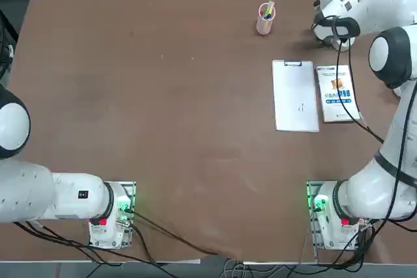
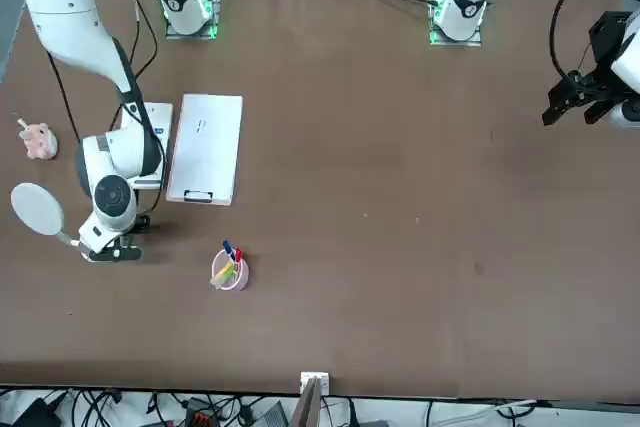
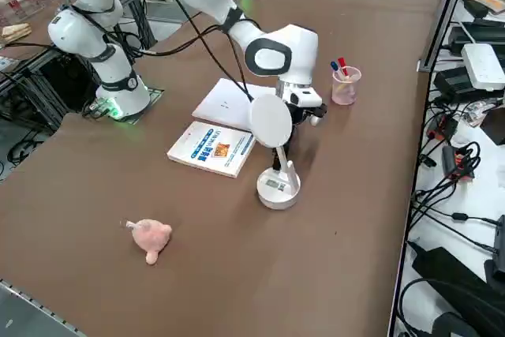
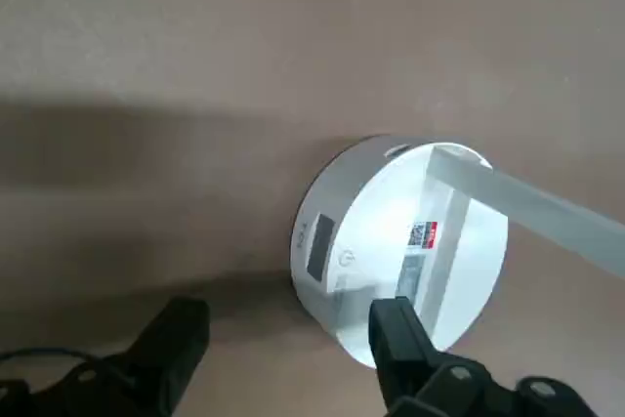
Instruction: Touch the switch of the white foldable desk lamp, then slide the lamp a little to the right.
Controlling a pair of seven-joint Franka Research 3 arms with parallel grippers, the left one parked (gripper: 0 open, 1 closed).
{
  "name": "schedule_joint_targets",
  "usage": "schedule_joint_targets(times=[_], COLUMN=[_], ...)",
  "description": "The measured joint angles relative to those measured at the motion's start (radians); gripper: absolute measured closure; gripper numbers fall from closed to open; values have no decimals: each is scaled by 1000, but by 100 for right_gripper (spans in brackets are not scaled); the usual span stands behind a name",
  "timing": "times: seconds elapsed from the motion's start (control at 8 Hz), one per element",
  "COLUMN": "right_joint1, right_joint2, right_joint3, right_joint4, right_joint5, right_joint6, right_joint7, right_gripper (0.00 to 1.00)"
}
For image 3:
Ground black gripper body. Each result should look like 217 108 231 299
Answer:
290 103 313 138

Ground white foldable desk lamp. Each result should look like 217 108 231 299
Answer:
249 93 302 211

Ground pink transparent pen cup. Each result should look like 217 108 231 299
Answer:
331 65 362 107

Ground white clipboard black clip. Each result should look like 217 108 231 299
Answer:
191 77 278 133

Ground white blue paperback book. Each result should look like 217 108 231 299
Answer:
166 120 257 179

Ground pink plush toy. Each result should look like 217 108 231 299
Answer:
125 218 174 266

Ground black box red connectors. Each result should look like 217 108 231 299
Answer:
440 143 477 183

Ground black power adapter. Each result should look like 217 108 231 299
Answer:
432 65 505 104

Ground white power strip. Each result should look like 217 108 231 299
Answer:
460 43 505 92

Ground large black power brick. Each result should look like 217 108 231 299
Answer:
406 240 505 314

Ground brown cardboard box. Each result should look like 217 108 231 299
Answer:
479 106 505 145

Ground black flat device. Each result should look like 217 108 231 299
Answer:
448 21 505 58

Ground wooden blocks stack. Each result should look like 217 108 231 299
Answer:
1 22 32 43

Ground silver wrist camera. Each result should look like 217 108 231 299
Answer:
309 103 329 126

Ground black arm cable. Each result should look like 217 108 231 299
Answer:
133 0 261 103

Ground aluminium camera post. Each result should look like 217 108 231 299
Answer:
417 0 475 74

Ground black cable with ferrite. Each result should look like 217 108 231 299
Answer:
412 189 505 231

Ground black aluminium frame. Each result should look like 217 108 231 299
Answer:
0 43 102 135

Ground grey metal rail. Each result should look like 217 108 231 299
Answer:
0 278 86 337

